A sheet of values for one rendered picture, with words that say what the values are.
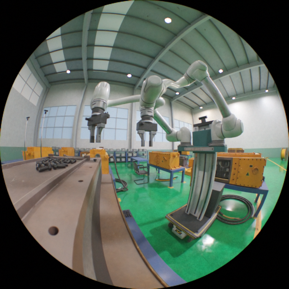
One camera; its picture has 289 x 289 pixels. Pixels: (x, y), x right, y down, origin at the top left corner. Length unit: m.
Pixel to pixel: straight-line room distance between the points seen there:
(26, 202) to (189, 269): 1.54
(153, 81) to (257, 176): 2.25
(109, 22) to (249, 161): 8.88
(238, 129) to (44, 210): 0.97
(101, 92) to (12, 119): 10.18
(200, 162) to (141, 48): 8.22
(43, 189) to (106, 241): 0.17
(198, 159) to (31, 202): 1.35
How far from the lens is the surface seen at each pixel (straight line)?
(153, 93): 0.46
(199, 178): 1.38
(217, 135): 0.96
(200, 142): 1.22
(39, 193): 0.17
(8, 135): 10.30
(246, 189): 2.31
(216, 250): 1.78
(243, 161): 2.15
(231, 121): 0.86
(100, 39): 8.43
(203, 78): 0.85
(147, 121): 0.54
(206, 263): 1.64
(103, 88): 0.58
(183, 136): 1.19
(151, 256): 0.85
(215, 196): 1.48
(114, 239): 0.25
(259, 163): 2.19
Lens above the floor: 1.44
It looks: 2 degrees up
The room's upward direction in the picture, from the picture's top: straight up
